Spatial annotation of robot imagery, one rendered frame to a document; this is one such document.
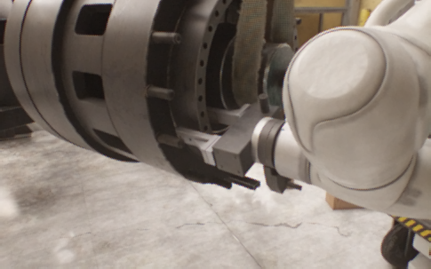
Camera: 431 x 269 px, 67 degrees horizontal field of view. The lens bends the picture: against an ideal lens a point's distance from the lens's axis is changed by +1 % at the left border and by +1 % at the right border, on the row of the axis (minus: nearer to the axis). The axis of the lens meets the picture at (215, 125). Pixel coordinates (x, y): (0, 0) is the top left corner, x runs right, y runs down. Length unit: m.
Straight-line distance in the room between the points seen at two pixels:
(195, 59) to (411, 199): 0.36
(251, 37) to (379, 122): 0.41
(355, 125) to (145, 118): 0.40
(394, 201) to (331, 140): 0.17
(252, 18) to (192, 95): 0.19
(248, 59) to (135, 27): 0.21
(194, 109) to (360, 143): 0.35
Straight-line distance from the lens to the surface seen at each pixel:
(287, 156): 0.46
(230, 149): 0.48
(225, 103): 0.66
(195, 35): 0.56
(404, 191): 0.42
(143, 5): 0.60
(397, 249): 1.56
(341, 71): 0.25
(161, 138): 0.58
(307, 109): 0.26
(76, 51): 0.72
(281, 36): 0.74
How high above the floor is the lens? 0.97
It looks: 19 degrees down
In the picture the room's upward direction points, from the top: straight up
